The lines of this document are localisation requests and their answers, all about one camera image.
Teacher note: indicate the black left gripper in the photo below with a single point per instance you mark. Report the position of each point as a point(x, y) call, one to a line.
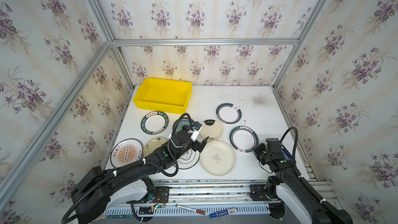
point(197, 141)

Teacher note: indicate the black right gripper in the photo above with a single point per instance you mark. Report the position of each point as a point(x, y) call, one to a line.
point(259, 152)

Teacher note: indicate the large cream plate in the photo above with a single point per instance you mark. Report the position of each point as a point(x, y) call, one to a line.
point(217, 158)

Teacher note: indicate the white plate dark green rim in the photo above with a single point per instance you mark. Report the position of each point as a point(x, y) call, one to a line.
point(243, 139)

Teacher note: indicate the white plate green striped rim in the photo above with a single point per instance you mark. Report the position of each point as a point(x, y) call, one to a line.
point(228, 113)

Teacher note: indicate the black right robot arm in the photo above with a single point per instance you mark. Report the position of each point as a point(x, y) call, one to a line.
point(288, 188)

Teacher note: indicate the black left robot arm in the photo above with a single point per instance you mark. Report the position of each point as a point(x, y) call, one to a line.
point(92, 194)

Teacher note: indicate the yellow plastic bin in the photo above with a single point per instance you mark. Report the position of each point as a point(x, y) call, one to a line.
point(169, 96)

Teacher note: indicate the white plate black flower outline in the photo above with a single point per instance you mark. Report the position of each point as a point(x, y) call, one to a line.
point(188, 160)

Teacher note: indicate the dark blue floral plate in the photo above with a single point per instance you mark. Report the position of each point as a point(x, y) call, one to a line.
point(184, 124)

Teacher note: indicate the pale yellow small plate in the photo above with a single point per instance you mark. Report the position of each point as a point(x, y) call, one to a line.
point(153, 144)

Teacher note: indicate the green rim lettered plate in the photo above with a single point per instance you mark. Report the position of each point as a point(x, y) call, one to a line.
point(154, 122)

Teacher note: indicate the red capped marker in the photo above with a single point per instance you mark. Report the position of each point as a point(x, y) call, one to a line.
point(197, 211)

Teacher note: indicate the orange sunburst plate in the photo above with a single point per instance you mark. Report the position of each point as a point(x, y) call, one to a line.
point(126, 152)

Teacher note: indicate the blue marker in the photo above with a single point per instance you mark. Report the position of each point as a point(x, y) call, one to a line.
point(223, 212)

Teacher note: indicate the aluminium rail base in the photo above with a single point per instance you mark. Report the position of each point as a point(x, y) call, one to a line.
point(212, 198)

